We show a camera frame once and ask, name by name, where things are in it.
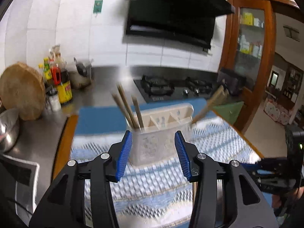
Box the steel basin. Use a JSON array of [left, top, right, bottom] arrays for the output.
[[1, 108, 20, 153]]

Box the green cabinet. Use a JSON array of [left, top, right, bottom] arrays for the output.
[[213, 101, 244, 125]]

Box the black range hood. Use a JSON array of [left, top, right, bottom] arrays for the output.
[[126, 0, 235, 50]]

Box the round wooden cutting board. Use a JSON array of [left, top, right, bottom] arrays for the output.
[[1, 62, 45, 121]]

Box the wooden door frame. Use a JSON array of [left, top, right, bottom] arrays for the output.
[[219, 0, 276, 133]]

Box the black gas stove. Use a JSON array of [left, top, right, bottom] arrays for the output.
[[133, 75, 215, 103]]

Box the black appliance box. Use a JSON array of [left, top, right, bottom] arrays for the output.
[[217, 68, 246, 96]]

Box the blue patterned table cloth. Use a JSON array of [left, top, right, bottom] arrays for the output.
[[70, 107, 259, 227]]

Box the right hand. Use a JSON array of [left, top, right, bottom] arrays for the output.
[[272, 187, 303, 209]]

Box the wooden chopstick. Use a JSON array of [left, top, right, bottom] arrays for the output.
[[192, 182, 197, 205], [117, 83, 139, 129], [131, 95, 144, 129], [191, 85, 229, 125], [111, 93, 134, 128]]

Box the steel pot with lid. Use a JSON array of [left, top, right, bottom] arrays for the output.
[[66, 58, 94, 89]]

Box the wooden chopstick on cloth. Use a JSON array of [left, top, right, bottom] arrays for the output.
[[192, 182, 197, 205]]

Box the wooden chopstick in holder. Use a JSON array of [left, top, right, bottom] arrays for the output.
[[131, 95, 144, 129], [117, 83, 139, 129]]

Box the white plastic utensil holder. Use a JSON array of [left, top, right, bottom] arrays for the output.
[[129, 103, 194, 167]]

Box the small white jar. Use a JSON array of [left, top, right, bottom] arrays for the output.
[[47, 88, 61, 112]]

